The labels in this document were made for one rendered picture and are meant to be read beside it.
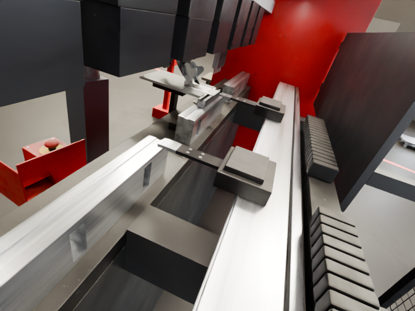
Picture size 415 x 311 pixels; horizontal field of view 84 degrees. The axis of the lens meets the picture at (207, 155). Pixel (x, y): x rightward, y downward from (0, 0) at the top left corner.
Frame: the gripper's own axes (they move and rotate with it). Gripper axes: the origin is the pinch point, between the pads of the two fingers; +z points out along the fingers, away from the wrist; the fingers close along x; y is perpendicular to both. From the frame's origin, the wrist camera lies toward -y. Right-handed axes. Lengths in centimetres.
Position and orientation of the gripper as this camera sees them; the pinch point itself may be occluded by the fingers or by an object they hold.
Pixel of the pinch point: (193, 83)
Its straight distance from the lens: 100.0
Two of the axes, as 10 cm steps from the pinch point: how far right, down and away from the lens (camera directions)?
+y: 8.5, -2.6, -4.6
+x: 3.2, -4.4, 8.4
